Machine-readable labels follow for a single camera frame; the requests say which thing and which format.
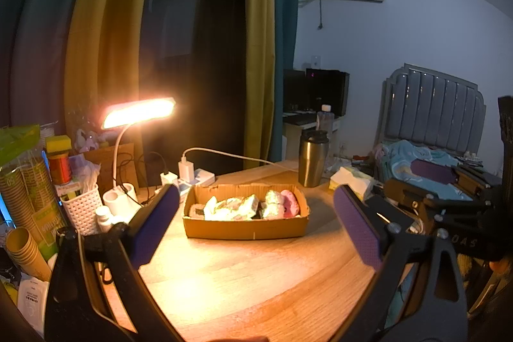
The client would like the blue printed blanket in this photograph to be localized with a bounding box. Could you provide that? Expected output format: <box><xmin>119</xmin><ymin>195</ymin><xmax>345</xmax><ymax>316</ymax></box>
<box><xmin>374</xmin><ymin>139</ymin><xmax>474</xmax><ymax>202</ymax></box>

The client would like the black computer monitor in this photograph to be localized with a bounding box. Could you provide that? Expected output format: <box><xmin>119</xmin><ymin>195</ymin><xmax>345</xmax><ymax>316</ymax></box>
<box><xmin>307</xmin><ymin>68</ymin><xmax>350</xmax><ymax>116</ymax></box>
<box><xmin>284</xmin><ymin>70</ymin><xmax>307</xmax><ymax>112</ymax></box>

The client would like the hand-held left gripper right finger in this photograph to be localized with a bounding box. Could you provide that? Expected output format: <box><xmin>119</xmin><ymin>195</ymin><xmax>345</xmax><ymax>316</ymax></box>
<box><xmin>332</xmin><ymin>185</ymin><xmax>469</xmax><ymax>342</ymax></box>

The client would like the dark window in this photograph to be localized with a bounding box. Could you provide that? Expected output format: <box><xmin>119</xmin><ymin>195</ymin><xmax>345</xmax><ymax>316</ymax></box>
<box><xmin>138</xmin><ymin>0</ymin><xmax>249</xmax><ymax>166</ymax></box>

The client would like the black keyboard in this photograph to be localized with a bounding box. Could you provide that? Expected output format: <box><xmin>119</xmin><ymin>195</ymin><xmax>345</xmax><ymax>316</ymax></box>
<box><xmin>286</xmin><ymin>113</ymin><xmax>317</xmax><ymax>126</ymax></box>

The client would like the grey padded bed headboard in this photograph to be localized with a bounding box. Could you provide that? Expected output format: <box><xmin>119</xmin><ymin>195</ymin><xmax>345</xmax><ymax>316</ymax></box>
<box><xmin>380</xmin><ymin>63</ymin><xmax>487</xmax><ymax>156</ymax></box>

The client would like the white desk lamp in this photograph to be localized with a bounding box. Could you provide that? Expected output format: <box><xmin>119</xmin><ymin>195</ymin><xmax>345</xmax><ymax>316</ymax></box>
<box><xmin>103</xmin><ymin>97</ymin><xmax>177</xmax><ymax>216</ymax></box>

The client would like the teal curtain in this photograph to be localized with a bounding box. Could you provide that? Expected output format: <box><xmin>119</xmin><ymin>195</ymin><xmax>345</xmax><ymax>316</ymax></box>
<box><xmin>0</xmin><ymin>0</ymin><xmax>109</xmax><ymax>126</ymax></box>
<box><xmin>273</xmin><ymin>0</ymin><xmax>300</xmax><ymax>162</ymax></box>

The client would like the white charging cable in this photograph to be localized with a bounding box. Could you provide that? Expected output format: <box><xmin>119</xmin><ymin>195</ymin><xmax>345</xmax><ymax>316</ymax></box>
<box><xmin>182</xmin><ymin>147</ymin><xmax>299</xmax><ymax>172</ymax></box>

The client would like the stack of brown paper cups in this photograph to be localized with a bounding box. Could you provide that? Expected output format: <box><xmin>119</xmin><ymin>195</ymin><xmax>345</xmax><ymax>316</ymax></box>
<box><xmin>6</xmin><ymin>227</ymin><xmax>53</xmax><ymax>282</ymax></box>

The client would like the white computer desk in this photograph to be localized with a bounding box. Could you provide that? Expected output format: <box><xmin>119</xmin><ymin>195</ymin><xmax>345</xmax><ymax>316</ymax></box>
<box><xmin>282</xmin><ymin>110</ymin><xmax>341</xmax><ymax>162</ymax></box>

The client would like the white charger plug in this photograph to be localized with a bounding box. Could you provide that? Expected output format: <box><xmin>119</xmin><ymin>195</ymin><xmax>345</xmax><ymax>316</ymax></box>
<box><xmin>178</xmin><ymin>157</ymin><xmax>194</xmax><ymax>182</ymax></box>

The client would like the small white bottle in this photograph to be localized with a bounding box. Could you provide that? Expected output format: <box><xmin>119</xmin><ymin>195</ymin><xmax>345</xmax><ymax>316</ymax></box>
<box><xmin>95</xmin><ymin>206</ymin><xmax>115</xmax><ymax>234</ymax></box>

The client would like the steel tumbler with black lid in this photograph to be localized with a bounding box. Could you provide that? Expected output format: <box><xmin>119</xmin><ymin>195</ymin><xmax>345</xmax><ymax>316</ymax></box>
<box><xmin>299</xmin><ymin>129</ymin><xmax>330</xmax><ymax>188</ymax></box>

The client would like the bear print tissue packet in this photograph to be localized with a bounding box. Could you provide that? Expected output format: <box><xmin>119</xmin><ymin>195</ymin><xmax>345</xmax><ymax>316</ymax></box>
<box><xmin>240</xmin><ymin>194</ymin><xmax>261</xmax><ymax>218</ymax></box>

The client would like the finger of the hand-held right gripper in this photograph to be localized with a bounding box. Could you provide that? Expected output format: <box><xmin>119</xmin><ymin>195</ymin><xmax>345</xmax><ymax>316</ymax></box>
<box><xmin>366</xmin><ymin>181</ymin><xmax>442</xmax><ymax>223</ymax></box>
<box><xmin>411</xmin><ymin>159</ymin><xmax>503</xmax><ymax>199</ymax></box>

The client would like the white power strip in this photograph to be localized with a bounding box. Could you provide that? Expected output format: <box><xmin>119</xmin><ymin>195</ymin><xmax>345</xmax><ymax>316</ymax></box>
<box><xmin>160</xmin><ymin>170</ymin><xmax>216</xmax><ymax>202</ymax></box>

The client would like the brown cardboard box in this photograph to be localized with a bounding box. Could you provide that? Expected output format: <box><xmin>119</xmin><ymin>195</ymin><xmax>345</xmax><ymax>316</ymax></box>
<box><xmin>182</xmin><ymin>184</ymin><xmax>310</xmax><ymax>240</ymax></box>

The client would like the red can with yellow lid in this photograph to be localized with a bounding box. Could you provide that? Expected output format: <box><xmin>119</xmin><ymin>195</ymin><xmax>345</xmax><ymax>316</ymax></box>
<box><xmin>45</xmin><ymin>136</ymin><xmax>73</xmax><ymax>186</ymax></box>

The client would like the white crumpled paper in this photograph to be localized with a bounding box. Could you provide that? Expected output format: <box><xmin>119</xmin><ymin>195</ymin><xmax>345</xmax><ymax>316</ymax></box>
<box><xmin>70</xmin><ymin>155</ymin><xmax>101</xmax><ymax>192</ymax></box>

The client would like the yellow white tissue pack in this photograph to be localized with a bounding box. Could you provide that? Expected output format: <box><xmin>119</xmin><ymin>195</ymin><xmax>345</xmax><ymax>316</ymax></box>
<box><xmin>329</xmin><ymin>166</ymin><xmax>375</xmax><ymax>198</ymax></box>

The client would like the brown cardboard carton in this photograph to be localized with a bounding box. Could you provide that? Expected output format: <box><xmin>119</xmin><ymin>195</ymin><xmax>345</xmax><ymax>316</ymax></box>
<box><xmin>82</xmin><ymin>142</ymin><xmax>137</xmax><ymax>198</ymax></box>

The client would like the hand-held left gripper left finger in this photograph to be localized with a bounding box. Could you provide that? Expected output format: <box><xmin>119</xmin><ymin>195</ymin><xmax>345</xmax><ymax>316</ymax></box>
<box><xmin>44</xmin><ymin>184</ymin><xmax>181</xmax><ymax>342</ymax></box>

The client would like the white printed packet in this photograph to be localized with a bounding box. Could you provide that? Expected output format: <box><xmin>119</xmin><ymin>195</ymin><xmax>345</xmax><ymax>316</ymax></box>
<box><xmin>18</xmin><ymin>274</ymin><xmax>51</xmax><ymax>338</ymax></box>

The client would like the person's right hand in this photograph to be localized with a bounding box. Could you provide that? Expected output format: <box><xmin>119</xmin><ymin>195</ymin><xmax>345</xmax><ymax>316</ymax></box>
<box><xmin>489</xmin><ymin>259</ymin><xmax>511</xmax><ymax>275</ymax></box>

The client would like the paper cups pack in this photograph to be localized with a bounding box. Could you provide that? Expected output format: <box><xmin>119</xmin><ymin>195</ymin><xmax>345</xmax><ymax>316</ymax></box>
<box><xmin>0</xmin><ymin>126</ymin><xmax>69</xmax><ymax>258</ymax></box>

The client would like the clear water bottle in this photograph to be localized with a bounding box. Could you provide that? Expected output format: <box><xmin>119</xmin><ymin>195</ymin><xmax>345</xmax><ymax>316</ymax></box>
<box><xmin>316</xmin><ymin>104</ymin><xmax>335</xmax><ymax>142</ymax></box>

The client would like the pink soft toy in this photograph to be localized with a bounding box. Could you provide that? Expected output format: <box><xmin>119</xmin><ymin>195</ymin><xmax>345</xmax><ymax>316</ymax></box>
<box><xmin>280</xmin><ymin>189</ymin><xmax>301</xmax><ymax>218</ymax></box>

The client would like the yellow curtain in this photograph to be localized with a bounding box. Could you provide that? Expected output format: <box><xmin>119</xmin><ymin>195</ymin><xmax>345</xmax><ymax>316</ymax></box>
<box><xmin>64</xmin><ymin>0</ymin><xmax>161</xmax><ymax>150</ymax></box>
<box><xmin>244</xmin><ymin>0</ymin><xmax>277</xmax><ymax>168</ymax></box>

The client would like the white plastic basket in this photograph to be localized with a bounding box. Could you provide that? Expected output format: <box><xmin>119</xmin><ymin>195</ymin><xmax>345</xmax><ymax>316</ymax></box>
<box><xmin>60</xmin><ymin>184</ymin><xmax>99</xmax><ymax>236</ymax></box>

